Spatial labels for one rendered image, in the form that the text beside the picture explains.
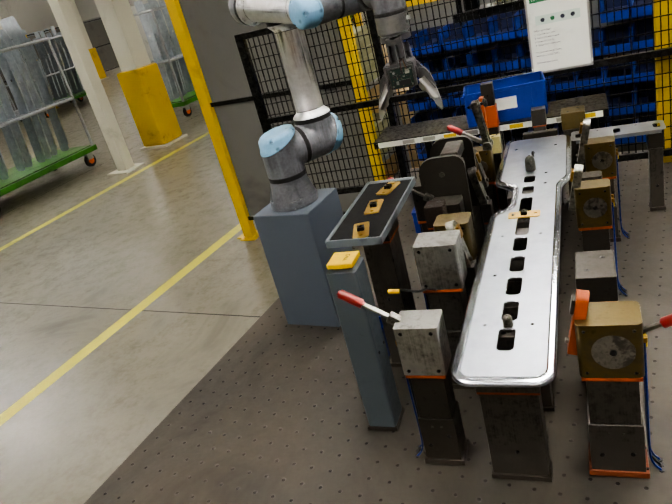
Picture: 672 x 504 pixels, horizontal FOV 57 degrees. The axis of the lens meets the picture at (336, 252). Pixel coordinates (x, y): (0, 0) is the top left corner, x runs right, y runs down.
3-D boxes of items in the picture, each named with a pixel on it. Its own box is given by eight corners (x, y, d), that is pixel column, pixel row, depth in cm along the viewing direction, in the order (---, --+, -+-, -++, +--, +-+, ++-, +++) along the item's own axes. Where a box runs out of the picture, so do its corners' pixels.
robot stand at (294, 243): (287, 324, 209) (252, 216, 193) (315, 293, 225) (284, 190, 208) (339, 327, 200) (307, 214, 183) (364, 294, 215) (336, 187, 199)
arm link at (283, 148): (260, 177, 194) (247, 135, 188) (296, 161, 200) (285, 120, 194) (279, 182, 184) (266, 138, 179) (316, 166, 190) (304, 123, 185)
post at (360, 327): (397, 431, 151) (356, 273, 133) (368, 430, 153) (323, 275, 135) (404, 409, 157) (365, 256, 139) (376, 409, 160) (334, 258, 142)
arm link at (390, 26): (376, 16, 146) (411, 8, 144) (380, 36, 148) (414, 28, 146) (372, 20, 140) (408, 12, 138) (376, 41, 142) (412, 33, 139)
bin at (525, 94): (549, 113, 236) (545, 79, 231) (467, 128, 245) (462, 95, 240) (545, 102, 251) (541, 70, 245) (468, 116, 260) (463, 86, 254)
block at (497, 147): (512, 230, 230) (499, 136, 215) (502, 231, 232) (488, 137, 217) (513, 226, 233) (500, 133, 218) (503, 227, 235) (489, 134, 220)
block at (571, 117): (592, 204, 234) (584, 110, 219) (569, 206, 237) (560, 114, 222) (591, 195, 241) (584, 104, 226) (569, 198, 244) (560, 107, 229)
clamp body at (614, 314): (667, 482, 120) (662, 325, 105) (589, 477, 126) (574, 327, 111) (661, 450, 127) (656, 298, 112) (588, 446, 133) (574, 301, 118)
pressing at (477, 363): (571, 388, 108) (571, 380, 107) (443, 386, 116) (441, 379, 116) (571, 135, 222) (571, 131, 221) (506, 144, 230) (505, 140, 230)
